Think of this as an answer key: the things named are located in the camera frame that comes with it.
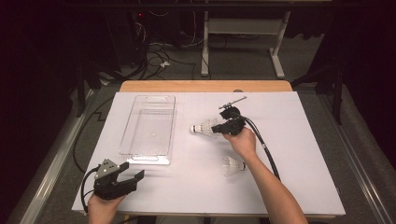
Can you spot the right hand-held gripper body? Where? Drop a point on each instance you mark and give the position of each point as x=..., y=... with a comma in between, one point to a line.
x=238, y=126

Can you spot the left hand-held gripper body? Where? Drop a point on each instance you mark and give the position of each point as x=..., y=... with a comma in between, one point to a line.
x=107, y=188

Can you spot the white shuttlecock with blue band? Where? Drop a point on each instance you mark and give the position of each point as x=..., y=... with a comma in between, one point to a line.
x=205, y=127
x=233, y=166

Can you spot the person's right hand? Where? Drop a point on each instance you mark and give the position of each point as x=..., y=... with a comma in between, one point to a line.
x=244, y=144

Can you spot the person's left hand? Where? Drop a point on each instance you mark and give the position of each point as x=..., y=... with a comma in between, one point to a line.
x=101, y=211

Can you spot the wooden table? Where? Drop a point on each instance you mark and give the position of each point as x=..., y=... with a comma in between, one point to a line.
x=202, y=86

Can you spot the clear plastic storage bin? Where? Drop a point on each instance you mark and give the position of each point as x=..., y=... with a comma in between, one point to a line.
x=149, y=130

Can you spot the white table cover board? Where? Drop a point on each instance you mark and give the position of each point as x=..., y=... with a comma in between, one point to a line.
x=193, y=186

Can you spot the white plug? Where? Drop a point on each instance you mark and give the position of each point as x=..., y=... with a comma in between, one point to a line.
x=165, y=64

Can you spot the black metal stand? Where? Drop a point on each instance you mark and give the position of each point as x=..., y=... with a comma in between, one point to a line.
x=81, y=90
x=337, y=93

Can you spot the dark computer tower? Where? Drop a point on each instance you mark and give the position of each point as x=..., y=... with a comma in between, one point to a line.
x=124, y=37

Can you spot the aluminium rail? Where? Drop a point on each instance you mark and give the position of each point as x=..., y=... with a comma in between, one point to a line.
x=53, y=168
x=355, y=161

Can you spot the white metal desk frame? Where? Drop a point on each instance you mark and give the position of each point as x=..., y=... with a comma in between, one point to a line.
x=243, y=26

